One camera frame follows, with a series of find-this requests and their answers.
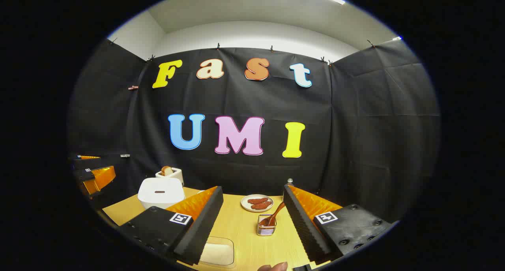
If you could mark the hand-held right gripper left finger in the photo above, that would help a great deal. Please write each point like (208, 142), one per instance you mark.
(201, 227)

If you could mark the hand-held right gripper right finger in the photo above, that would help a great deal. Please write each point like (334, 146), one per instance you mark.
(302, 227)

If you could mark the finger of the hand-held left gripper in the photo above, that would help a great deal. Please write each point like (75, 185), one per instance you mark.
(86, 162)
(100, 178)

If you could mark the white rice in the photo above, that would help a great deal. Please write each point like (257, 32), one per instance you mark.
(217, 253)

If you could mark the wooden spoon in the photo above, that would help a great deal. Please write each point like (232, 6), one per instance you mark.
(272, 217)

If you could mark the white rice cooker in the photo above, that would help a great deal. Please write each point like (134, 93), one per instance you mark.
(159, 192)

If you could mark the clear rice container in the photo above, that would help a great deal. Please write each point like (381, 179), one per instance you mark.
(230, 243)

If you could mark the brown meat piece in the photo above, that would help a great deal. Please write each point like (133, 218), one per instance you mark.
(263, 206)
(257, 200)

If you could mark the white round plate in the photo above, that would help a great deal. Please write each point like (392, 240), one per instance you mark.
(245, 203)

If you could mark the white toaster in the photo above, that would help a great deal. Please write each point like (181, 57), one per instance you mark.
(176, 175)

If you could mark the toast bread slice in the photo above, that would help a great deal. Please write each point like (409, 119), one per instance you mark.
(166, 171)

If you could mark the black backdrop cloth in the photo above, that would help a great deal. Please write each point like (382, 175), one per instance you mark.
(355, 137)

